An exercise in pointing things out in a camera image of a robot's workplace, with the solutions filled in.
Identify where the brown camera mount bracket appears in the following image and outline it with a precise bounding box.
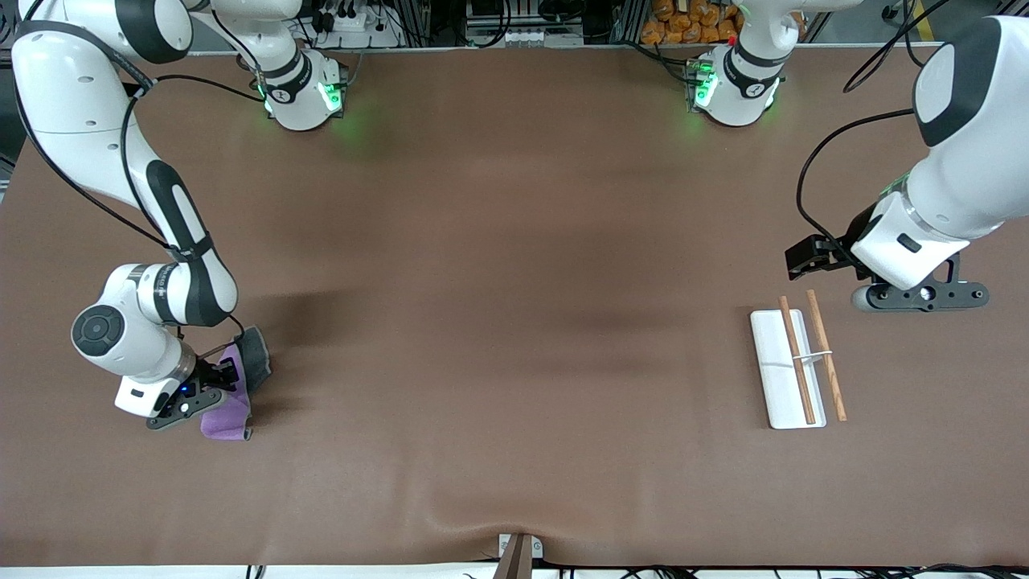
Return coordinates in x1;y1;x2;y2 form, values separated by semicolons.
498;533;544;579

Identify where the purple and grey towel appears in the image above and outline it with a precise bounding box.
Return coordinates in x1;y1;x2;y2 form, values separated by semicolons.
199;326;273;441

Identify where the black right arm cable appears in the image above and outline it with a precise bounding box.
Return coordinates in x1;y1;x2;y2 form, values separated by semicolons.
12;20;270;339

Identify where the white connector block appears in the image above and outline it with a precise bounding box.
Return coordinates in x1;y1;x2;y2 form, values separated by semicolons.
498;28;584;47

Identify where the pile of orange packets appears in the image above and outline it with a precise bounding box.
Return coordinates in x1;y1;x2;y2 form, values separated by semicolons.
641;0;742;46

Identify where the white power strip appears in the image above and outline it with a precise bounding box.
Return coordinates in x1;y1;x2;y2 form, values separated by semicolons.
310;6;403;49

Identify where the brown table mat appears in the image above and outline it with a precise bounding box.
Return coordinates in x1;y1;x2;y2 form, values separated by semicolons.
0;44;1029;569

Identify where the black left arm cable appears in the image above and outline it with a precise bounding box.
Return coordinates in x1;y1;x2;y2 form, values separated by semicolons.
796;0;953;244

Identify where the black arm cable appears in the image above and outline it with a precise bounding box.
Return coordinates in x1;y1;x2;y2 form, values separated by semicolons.
796;0;953;244
12;20;270;339

